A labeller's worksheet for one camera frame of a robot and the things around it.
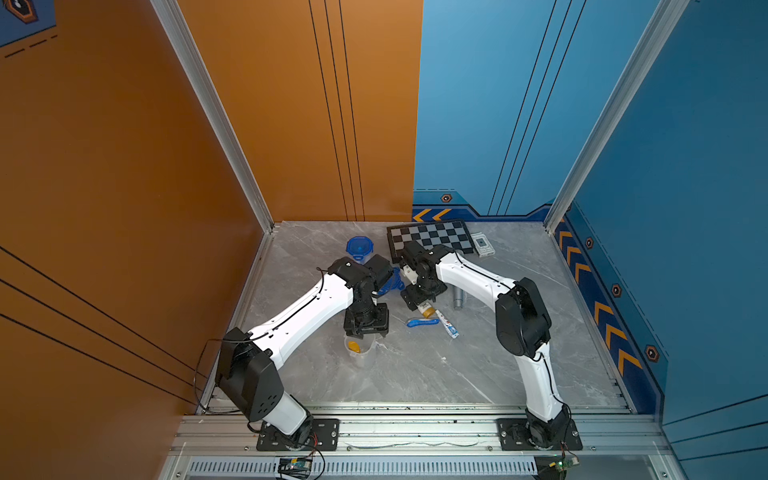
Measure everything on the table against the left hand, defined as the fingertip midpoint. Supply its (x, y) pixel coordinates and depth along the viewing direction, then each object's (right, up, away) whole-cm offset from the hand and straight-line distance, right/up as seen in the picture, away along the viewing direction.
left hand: (380, 330), depth 77 cm
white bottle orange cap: (-7, -4, -1) cm, 8 cm away
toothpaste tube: (+20, -2, +14) cm, 25 cm away
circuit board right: (+41, -30, -7) cm, 52 cm away
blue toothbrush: (+13, -1, +15) cm, 20 cm away
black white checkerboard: (+26, +27, +35) cm, 52 cm away
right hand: (+12, +6, +17) cm, 22 cm away
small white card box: (+37, +23, +35) cm, 56 cm away
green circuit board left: (-19, -31, -6) cm, 37 cm away
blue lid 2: (+4, +10, +26) cm, 28 cm away
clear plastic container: (-4, -4, +4) cm, 7 cm away
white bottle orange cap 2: (+14, +2, +17) cm, 22 cm away
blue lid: (-8, +22, +19) cm, 30 cm away
